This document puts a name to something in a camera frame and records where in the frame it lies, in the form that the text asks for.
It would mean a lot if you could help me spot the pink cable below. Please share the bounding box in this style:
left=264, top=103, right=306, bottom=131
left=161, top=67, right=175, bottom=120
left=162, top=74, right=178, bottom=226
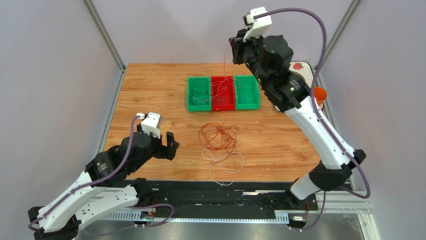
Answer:
left=212, top=41, right=236, bottom=104

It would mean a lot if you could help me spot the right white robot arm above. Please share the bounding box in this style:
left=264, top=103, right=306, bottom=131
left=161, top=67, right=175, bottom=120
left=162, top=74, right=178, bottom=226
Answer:
left=229, top=29, right=366, bottom=207

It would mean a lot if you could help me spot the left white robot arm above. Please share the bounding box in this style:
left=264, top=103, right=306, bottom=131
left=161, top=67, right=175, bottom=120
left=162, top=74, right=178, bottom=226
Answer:
left=28, top=131, right=180, bottom=240

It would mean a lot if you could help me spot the red bin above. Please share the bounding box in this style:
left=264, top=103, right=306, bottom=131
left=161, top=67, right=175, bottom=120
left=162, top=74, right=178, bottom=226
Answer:
left=210, top=76, right=236, bottom=112

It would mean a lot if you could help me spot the right green bin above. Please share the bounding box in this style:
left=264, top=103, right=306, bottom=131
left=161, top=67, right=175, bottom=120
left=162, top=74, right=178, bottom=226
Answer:
left=233, top=75, right=261, bottom=110

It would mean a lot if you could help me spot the green bin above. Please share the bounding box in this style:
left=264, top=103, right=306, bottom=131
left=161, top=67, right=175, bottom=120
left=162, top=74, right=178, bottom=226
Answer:
left=233, top=75, right=261, bottom=110
left=186, top=76, right=212, bottom=112

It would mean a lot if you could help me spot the left green bin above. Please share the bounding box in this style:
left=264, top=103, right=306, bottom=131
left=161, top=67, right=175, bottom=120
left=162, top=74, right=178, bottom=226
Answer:
left=186, top=76, right=212, bottom=112

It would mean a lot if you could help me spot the strawberry pattern tray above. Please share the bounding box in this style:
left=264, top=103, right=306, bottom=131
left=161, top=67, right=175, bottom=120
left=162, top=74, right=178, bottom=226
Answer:
left=272, top=61, right=324, bottom=113

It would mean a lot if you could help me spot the orange cup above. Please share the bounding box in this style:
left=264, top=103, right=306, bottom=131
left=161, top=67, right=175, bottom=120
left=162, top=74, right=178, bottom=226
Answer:
left=314, top=86, right=328, bottom=106

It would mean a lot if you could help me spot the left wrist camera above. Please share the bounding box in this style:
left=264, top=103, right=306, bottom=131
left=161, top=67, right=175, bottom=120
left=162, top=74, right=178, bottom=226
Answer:
left=136, top=112, right=163, bottom=139

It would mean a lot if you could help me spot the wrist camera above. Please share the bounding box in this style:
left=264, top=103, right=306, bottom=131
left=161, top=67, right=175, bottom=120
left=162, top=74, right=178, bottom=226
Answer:
left=242, top=6, right=272, bottom=42
left=136, top=112, right=163, bottom=139

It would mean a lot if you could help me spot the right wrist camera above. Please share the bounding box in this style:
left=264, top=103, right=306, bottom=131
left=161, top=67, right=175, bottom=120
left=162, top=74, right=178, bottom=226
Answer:
left=242, top=6, right=272, bottom=42

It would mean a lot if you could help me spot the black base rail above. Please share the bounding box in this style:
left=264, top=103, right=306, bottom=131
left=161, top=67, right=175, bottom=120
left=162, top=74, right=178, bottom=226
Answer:
left=114, top=178, right=320, bottom=222

